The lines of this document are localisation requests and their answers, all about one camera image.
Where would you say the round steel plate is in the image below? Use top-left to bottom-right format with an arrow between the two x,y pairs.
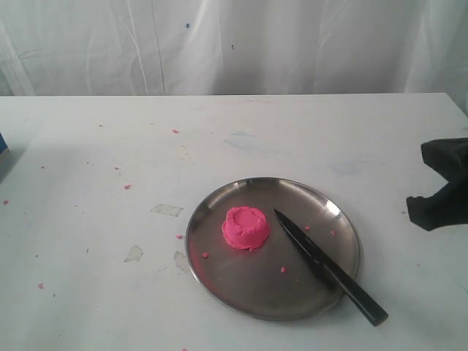
186,177 -> 361,321

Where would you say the blue box at edge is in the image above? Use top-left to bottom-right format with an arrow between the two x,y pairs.
0,134 -> 10,159

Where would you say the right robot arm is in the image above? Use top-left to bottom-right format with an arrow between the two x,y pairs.
406,137 -> 467,231

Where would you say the white backdrop curtain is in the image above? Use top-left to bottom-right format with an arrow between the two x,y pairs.
1,1 -> 467,103

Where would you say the pink dough lump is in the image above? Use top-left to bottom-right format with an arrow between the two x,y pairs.
222,206 -> 271,251

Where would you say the black knife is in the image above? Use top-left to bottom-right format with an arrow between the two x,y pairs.
273,208 -> 388,327

